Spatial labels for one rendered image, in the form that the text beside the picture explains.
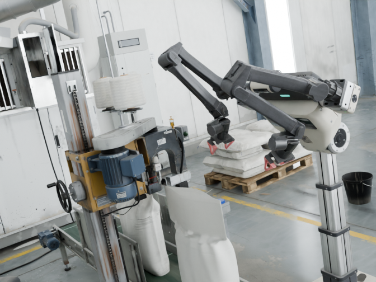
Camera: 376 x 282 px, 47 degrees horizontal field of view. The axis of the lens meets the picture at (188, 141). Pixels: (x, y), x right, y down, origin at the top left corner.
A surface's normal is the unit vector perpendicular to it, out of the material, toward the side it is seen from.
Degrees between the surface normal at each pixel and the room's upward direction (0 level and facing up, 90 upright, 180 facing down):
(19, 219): 90
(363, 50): 90
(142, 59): 90
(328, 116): 90
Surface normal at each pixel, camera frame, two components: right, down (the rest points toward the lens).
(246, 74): 0.40, 0.42
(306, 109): -0.67, -0.58
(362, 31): -0.81, 0.25
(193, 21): 0.56, 0.07
